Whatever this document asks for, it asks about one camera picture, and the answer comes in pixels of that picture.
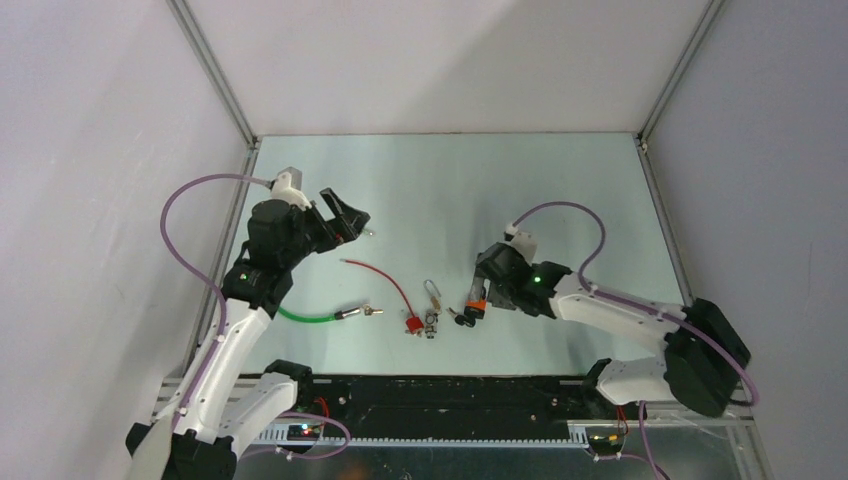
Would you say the small brass padlock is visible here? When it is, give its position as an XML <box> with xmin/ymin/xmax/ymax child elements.
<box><xmin>423</xmin><ymin>279</ymin><xmax>442</xmax><ymax>313</ymax></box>

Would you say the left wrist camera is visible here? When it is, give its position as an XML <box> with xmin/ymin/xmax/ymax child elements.
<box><xmin>270</xmin><ymin>167</ymin><xmax>313</xmax><ymax>211</ymax></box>

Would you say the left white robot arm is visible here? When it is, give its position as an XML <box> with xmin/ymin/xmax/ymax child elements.
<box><xmin>128</xmin><ymin>188</ymin><xmax>371</xmax><ymax>479</ymax></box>

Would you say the right aluminium frame post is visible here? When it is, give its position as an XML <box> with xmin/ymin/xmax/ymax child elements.
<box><xmin>635</xmin><ymin>0</ymin><xmax>726</xmax><ymax>153</ymax></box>

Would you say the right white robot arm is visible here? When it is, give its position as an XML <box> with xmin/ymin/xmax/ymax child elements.
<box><xmin>475</xmin><ymin>242</ymin><xmax>751</xmax><ymax>418</ymax></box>

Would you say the aluminium frame post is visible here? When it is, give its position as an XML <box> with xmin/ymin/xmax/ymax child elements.
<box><xmin>166</xmin><ymin>0</ymin><xmax>258</xmax><ymax>148</ymax></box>
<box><xmin>635</xmin><ymin>0</ymin><xmax>726</xmax><ymax>153</ymax></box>

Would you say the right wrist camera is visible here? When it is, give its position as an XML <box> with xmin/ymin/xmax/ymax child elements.
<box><xmin>504</xmin><ymin>224</ymin><xmax>538</xmax><ymax>263</ymax></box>

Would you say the slotted cable duct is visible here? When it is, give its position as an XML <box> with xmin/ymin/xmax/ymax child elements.
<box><xmin>252</xmin><ymin>424</ymin><xmax>589</xmax><ymax>449</ymax></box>

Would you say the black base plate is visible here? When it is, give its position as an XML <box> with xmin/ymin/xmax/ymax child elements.
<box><xmin>292</xmin><ymin>375</ymin><xmax>638</xmax><ymax>440</ymax></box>

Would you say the black keys bunch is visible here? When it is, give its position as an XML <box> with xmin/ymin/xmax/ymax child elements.
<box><xmin>447</xmin><ymin>308</ymin><xmax>477</xmax><ymax>328</ymax></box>

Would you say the red cable lock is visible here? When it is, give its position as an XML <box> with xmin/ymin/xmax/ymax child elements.
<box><xmin>341</xmin><ymin>258</ymin><xmax>424</xmax><ymax>337</ymax></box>

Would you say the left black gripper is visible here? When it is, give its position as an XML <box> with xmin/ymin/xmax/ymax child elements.
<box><xmin>280</xmin><ymin>188</ymin><xmax>368</xmax><ymax>268</ymax></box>

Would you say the green cable lock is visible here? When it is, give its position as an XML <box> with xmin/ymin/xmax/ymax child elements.
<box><xmin>277</xmin><ymin>304</ymin><xmax>384</xmax><ymax>324</ymax></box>

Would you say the orange padlock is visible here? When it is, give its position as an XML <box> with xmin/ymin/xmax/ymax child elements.
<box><xmin>463</xmin><ymin>299</ymin><xmax>487</xmax><ymax>323</ymax></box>

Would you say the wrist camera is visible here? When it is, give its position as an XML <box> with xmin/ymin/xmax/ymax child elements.
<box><xmin>270</xmin><ymin>167</ymin><xmax>313</xmax><ymax>211</ymax></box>
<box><xmin>504</xmin><ymin>224</ymin><xmax>538</xmax><ymax>263</ymax></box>

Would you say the left aluminium frame post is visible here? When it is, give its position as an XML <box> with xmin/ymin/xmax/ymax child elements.
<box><xmin>166</xmin><ymin>0</ymin><xmax>258</xmax><ymax>148</ymax></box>

